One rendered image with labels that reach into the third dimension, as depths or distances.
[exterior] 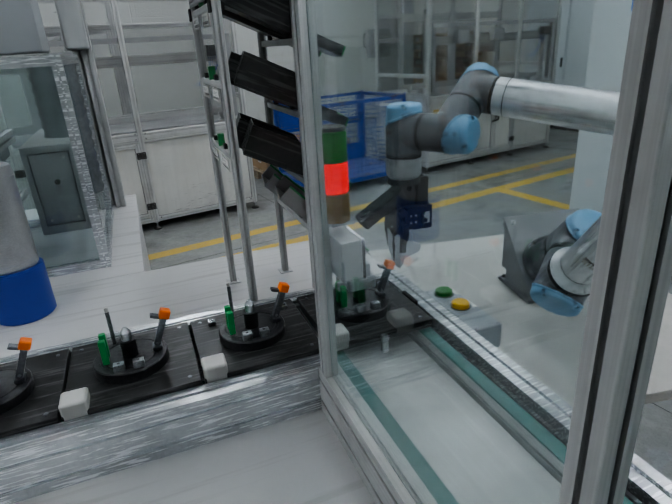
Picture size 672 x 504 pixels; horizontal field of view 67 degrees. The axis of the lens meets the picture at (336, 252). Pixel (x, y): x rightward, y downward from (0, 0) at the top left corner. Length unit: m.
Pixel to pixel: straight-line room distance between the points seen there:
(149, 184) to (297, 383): 4.11
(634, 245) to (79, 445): 0.90
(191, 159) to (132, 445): 4.22
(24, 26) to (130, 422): 1.41
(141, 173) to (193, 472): 4.15
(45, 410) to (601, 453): 0.90
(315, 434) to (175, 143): 4.22
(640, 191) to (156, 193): 4.85
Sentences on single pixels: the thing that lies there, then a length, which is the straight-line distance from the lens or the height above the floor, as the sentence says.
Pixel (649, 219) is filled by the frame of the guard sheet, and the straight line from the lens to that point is 0.32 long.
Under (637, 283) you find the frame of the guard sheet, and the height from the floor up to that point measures 1.40.
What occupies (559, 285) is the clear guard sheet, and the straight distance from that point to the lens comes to 0.39.
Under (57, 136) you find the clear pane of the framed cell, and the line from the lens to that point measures 1.86.
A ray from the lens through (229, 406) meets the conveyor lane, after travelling 1.00.
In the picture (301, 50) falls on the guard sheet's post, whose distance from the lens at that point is 0.79.
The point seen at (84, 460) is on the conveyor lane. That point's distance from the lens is 1.03.
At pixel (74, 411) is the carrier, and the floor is 0.97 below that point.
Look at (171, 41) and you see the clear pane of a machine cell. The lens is 4.99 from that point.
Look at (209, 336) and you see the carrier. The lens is 1.14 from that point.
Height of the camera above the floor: 1.54
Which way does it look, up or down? 22 degrees down
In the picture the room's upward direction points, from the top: 3 degrees counter-clockwise
